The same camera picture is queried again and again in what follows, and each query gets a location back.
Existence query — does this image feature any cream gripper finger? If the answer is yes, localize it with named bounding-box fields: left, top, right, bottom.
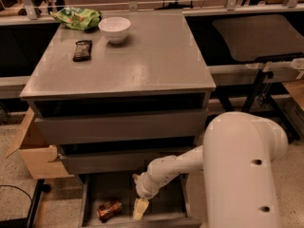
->
left=133, top=198, right=149, bottom=220

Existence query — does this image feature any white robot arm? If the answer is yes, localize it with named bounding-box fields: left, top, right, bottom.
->
left=133, top=112, right=288, bottom=228

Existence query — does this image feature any grey open bottom drawer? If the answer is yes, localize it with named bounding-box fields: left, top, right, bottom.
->
left=78, top=171, right=201, bottom=228

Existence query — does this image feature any grey middle drawer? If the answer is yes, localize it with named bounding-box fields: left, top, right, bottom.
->
left=58, top=146, right=198, bottom=176

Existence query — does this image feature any grey top drawer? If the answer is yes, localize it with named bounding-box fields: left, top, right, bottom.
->
left=35, top=109, right=207, bottom=144

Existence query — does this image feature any grey drawer cabinet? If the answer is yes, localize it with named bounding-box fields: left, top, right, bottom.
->
left=20, top=11, right=215, bottom=160

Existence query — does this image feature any brown cardboard box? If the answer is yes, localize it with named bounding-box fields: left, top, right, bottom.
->
left=5, top=108, right=70, bottom=180

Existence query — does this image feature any dark snack bar wrapper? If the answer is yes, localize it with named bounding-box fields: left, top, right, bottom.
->
left=72, top=40, right=92, bottom=62

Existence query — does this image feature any white bowl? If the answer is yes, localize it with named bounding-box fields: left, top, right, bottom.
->
left=98, top=17, right=131, bottom=44

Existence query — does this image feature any green chip bag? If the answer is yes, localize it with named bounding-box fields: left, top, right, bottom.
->
left=50, top=7, right=103, bottom=31

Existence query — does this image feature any metal railing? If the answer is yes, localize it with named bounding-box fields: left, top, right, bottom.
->
left=0, top=0, right=304, bottom=21

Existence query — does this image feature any black cable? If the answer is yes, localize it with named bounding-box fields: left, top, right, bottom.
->
left=0, top=183, right=34, bottom=204

